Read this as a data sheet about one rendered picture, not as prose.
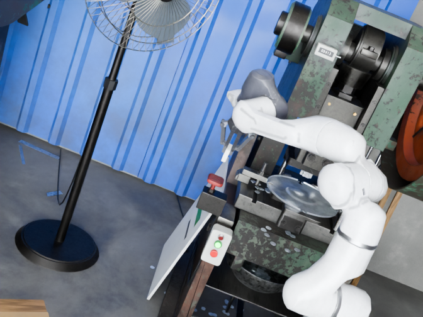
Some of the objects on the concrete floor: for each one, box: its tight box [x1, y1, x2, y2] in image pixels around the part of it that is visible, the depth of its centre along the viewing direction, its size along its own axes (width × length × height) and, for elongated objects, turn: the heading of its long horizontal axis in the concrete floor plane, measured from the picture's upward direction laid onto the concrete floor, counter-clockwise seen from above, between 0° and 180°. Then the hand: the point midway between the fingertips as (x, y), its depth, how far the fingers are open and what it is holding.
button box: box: [177, 195, 233, 286], centre depth 285 cm, size 145×25×62 cm, turn 132°
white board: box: [147, 157, 229, 300], centre depth 275 cm, size 14×50×59 cm, turn 134°
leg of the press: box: [157, 133, 258, 317], centre depth 259 cm, size 92×12×90 cm, turn 132°
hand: (226, 153), depth 209 cm, fingers closed
